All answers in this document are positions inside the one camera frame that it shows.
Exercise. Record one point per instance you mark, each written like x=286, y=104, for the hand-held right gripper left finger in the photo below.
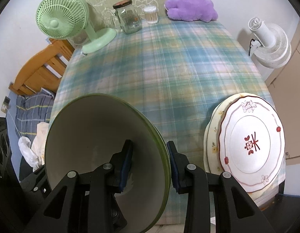
x=125, y=165

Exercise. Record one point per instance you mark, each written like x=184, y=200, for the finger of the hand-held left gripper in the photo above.
x=35, y=182

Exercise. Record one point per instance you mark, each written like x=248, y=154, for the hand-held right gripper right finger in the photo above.
x=174, y=170

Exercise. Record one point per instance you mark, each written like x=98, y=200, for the floral ceramic bowl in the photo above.
x=91, y=131
x=166, y=160
x=168, y=172

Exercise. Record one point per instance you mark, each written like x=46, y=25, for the scalloped yellow floral plate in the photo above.
x=206, y=155

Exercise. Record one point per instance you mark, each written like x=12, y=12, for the round yellow floral plate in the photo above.
x=213, y=136

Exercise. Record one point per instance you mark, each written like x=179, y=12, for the white red-patterned plate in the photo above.
x=251, y=131

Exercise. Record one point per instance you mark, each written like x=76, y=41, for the white plastic bag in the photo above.
x=26, y=150

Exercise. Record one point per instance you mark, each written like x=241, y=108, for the pale pink cloth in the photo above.
x=40, y=136

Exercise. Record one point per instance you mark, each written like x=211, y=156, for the black speaker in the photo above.
x=1, y=145

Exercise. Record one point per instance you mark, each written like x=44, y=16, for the blue plaid pillow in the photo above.
x=31, y=109

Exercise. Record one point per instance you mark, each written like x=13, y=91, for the plaid tablecloth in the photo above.
x=164, y=65

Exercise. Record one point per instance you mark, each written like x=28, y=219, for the wooden chair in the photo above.
x=35, y=70

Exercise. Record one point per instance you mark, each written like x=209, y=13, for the clear glass cup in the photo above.
x=78, y=40

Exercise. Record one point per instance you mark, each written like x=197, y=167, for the glass jar with dark lid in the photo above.
x=128, y=17

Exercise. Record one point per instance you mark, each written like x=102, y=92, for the cotton swab container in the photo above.
x=151, y=14

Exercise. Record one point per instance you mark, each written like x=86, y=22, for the white fan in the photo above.
x=273, y=48

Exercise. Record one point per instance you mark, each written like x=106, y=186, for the purple plush toy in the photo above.
x=191, y=8

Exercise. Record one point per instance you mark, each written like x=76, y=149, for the green desk fan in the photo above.
x=60, y=14

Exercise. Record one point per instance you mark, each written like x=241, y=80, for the wall outlet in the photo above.
x=5, y=104

